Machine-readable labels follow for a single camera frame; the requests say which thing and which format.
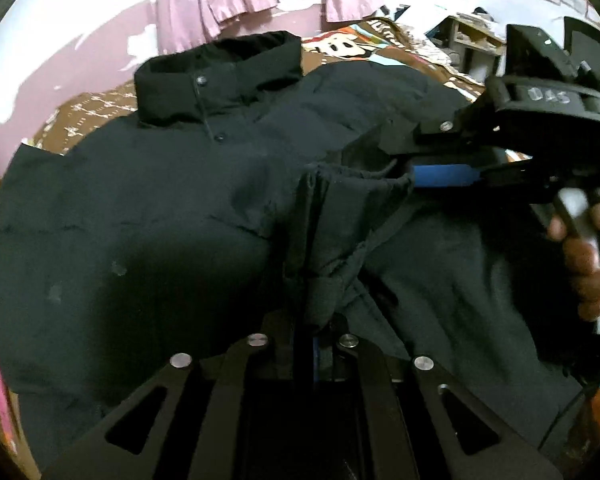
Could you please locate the wooden shelf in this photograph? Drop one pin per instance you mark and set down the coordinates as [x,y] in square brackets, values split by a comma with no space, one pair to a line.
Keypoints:
[472,42]

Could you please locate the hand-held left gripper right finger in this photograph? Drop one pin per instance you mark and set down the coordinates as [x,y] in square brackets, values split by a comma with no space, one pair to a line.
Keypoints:
[352,362]

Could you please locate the printed blanket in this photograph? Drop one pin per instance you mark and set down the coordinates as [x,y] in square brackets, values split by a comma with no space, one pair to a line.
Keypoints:
[90,115]

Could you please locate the floral patterned cloth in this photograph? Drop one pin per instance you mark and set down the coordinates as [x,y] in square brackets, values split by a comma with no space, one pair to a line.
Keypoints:
[432,47]

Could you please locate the person's right hand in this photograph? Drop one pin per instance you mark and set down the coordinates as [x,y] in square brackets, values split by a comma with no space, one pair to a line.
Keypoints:
[587,270]

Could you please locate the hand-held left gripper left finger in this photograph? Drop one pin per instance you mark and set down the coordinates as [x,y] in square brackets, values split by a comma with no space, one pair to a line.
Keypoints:
[260,362]

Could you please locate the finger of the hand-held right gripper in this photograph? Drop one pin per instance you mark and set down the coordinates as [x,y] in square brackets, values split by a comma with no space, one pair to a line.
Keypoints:
[445,175]
[430,137]

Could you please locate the wide pink curtain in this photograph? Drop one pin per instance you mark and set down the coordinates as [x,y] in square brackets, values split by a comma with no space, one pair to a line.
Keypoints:
[205,5]

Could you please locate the black padded jacket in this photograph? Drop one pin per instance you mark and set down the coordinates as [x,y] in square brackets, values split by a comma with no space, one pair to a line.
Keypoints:
[155,210]

